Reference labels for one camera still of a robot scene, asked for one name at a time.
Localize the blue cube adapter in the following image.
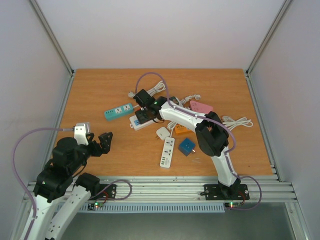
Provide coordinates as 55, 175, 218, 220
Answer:
178, 138, 196, 157

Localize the dark green cube adapter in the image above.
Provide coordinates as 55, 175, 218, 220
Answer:
169, 96, 180, 105

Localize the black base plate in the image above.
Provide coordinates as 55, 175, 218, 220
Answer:
89, 184, 117, 201
200, 184, 250, 201

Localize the right small circuit board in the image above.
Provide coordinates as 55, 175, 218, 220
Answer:
224, 202, 243, 209

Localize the white cable bundle right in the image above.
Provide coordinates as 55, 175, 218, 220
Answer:
221, 115, 254, 131

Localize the teal power strip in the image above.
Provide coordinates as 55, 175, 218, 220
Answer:
104, 103, 134, 121

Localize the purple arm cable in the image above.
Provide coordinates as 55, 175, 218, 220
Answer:
11, 127, 76, 240
134, 71, 263, 211

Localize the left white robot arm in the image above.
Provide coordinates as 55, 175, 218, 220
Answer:
11, 132, 113, 240

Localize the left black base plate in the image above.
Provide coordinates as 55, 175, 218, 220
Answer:
89, 184, 117, 201

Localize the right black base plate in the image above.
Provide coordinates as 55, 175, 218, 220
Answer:
200, 184, 250, 201

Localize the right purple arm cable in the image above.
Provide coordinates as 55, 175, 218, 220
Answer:
134, 71, 263, 211

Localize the small white flat adapter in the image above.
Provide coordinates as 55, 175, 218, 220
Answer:
156, 127, 170, 141

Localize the left small circuit board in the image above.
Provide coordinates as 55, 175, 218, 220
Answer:
87, 202, 104, 211

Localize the small circuit board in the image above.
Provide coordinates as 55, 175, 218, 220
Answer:
224, 202, 243, 209
87, 202, 104, 211

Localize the long white multicolour power strip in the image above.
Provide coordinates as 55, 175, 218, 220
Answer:
129, 115, 155, 131

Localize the grey slotted cable duct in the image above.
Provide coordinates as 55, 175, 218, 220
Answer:
77, 202, 225, 214

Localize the teal strip white cable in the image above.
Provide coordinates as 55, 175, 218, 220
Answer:
128, 80, 167, 111

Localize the pink triangular power strip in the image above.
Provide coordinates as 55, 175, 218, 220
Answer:
189, 100, 213, 114

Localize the orange power strip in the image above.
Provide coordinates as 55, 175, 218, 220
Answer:
174, 124, 192, 135

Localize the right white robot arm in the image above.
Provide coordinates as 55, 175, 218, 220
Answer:
133, 89, 241, 198

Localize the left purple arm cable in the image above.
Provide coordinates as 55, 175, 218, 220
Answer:
11, 127, 76, 240

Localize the white power strip with USB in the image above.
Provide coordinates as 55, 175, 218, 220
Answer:
159, 137, 175, 169

